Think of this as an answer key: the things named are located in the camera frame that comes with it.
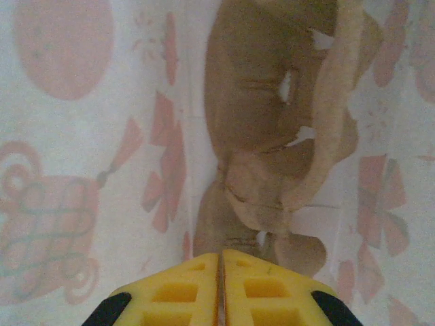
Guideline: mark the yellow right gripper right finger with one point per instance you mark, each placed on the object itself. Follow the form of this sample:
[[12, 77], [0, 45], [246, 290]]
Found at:
[[272, 292]]

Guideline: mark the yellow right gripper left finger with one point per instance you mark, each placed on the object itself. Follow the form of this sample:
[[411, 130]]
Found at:
[[176, 292]]

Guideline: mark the brown pulp cup carrier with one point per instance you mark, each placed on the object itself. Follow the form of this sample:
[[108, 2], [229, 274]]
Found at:
[[255, 102]]

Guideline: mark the white paper bag red prints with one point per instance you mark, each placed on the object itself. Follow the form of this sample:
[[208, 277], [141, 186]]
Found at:
[[68, 203]]

